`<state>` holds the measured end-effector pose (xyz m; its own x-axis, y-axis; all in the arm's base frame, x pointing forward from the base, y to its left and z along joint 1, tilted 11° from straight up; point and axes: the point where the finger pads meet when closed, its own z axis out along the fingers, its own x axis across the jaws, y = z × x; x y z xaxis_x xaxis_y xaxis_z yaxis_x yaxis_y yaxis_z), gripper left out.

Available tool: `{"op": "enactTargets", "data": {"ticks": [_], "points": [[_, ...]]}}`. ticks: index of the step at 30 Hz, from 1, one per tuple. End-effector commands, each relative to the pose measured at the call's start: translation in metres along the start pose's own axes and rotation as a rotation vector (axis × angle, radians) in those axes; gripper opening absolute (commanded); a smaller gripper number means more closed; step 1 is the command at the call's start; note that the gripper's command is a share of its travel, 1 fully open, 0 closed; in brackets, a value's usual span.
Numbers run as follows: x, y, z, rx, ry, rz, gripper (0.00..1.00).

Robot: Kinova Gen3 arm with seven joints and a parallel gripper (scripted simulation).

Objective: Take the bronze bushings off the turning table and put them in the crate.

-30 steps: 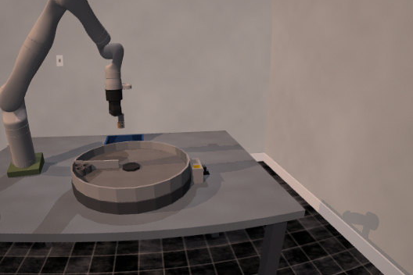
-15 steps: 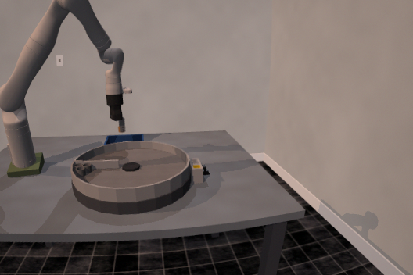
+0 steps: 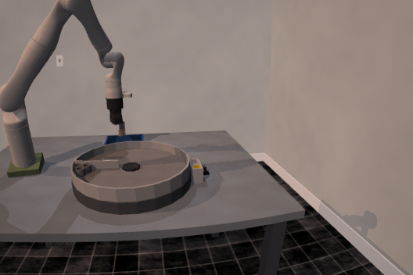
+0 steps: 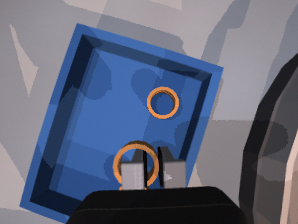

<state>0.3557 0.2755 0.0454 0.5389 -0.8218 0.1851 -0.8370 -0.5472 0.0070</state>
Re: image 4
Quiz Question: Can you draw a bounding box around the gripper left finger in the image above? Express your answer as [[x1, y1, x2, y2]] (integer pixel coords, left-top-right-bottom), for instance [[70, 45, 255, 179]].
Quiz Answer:
[[121, 148, 148, 190]]

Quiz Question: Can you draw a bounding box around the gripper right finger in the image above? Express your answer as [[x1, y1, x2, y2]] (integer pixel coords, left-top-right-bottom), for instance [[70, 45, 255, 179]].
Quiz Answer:
[[157, 146, 187, 189]]

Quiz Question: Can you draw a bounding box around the blue open crate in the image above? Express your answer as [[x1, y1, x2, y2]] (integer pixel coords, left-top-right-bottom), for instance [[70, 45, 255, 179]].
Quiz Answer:
[[19, 23, 224, 224]]

